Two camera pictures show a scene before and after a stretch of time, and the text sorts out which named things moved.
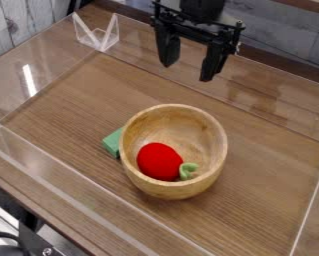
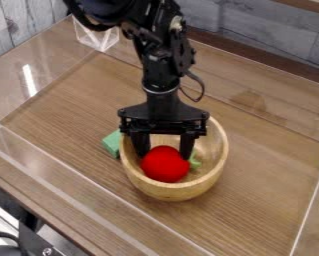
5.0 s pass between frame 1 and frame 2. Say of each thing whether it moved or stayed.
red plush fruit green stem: moved
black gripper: moved
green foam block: stayed
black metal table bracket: stayed
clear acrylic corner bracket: stayed
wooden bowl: stayed
